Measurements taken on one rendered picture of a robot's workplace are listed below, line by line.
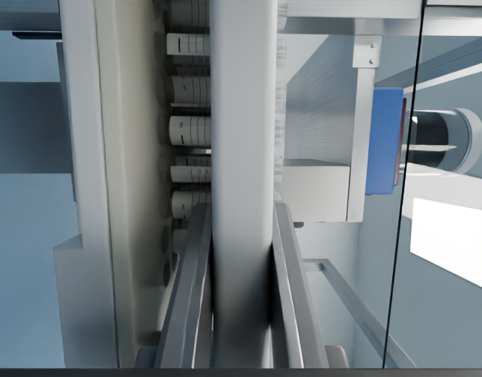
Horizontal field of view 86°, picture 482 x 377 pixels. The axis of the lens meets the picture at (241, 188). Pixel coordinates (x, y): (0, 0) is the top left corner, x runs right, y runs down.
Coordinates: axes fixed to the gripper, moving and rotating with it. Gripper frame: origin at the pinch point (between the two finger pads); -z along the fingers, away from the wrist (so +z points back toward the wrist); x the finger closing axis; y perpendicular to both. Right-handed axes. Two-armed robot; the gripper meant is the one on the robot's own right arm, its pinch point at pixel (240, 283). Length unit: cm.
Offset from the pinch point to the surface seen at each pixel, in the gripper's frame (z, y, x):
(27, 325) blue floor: -50, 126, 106
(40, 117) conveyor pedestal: -49, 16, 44
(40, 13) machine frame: -37.8, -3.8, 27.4
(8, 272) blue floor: -61, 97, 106
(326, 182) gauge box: -31.6, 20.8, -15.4
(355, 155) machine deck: -34.0, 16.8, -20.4
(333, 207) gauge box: -29.2, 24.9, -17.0
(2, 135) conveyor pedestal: -46, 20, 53
